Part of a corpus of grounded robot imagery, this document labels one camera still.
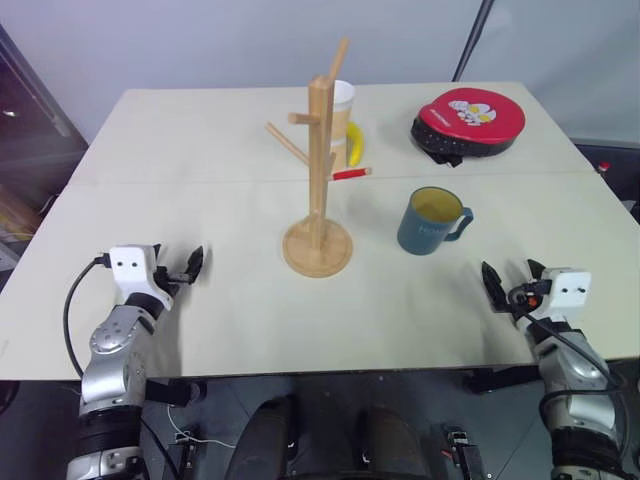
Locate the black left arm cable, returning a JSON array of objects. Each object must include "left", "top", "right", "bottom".
[{"left": 62, "top": 254, "right": 112, "bottom": 377}]

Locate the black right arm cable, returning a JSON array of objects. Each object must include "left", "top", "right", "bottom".
[{"left": 509, "top": 293, "right": 633, "bottom": 454}]

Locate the black table leg with caster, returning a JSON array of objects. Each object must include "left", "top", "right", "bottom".
[
  {"left": 143, "top": 378, "right": 209, "bottom": 410},
  {"left": 461, "top": 366, "right": 545, "bottom": 397}
]

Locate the thin white floor cable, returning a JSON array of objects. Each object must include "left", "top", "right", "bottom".
[{"left": 166, "top": 403, "right": 237, "bottom": 448}]

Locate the wooden mug tree stand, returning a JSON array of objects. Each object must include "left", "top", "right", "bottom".
[{"left": 264, "top": 35, "right": 374, "bottom": 278}]

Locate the white and tan paper cup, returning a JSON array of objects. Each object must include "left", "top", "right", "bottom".
[{"left": 327, "top": 79, "right": 357, "bottom": 172}]

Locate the red and black round pad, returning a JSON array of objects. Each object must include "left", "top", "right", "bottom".
[{"left": 410, "top": 88, "right": 528, "bottom": 169}]

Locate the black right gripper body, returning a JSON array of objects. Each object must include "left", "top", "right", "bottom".
[{"left": 504, "top": 278, "right": 552, "bottom": 327}]

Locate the black slanted pole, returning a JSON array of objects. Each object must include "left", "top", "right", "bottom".
[{"left": 451, "top": 0, "right": 495, "bottom": 83}]

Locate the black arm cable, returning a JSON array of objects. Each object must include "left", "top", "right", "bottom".
[
  {"left": 62, "top": 254, "right": 112, "bottom": 377},
  {"left": 509, "top": 293, "right": 633, "bottom": 454}
]

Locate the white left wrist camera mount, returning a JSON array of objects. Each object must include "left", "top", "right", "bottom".
[{"left": 108, "top": 243, "right": 175, "bottom": 312}]

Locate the dark equipment beside table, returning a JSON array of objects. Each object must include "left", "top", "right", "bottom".
[{"left": 573, "top": 138, "right": 640, "bottom": 224}]

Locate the yellow banana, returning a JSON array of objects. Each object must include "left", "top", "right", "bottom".
[{"left": 345, "top": 122, "right": 368, "bottom": 168}]

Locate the blue mug yellow inside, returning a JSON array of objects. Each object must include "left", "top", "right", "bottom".
[{"left": 396, "top": 186, "right": 475, "bottom": 257}]

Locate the dark rounded shape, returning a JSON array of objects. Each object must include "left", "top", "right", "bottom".
[
  {"left": 356, "top": 405, "right": 427, "bottom": 480},
  {"left": 233, "top": 394, "right": 302, "bottom": 480}
]

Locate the black floor bracket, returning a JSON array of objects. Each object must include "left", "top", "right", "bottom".
[
  {"left": 441, "top": 424, "right": 487, "bottom": 480},
  {"left": 173, "top": 424, "right": 202, "bottom": 472}
]

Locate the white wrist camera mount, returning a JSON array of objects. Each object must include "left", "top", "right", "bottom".
[
  {"left": 531, "top": 267, "right": 593, "bottom": 323},
  {"left": 108, "top": 243, "right": 175, "bottom": 312}
]

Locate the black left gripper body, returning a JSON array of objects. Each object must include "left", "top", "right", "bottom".
[{"left": 153, "top": 264, "right": 195, "bottom": 298}]

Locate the dark glass cabinet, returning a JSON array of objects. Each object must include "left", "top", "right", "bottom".
[{"left": 0, "top": 23, "right": 90, "bottom": 251}]

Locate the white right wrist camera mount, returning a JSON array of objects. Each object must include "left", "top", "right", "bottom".
[{"left": 531, "top": 267, "right": 593, "bottom": 323}]

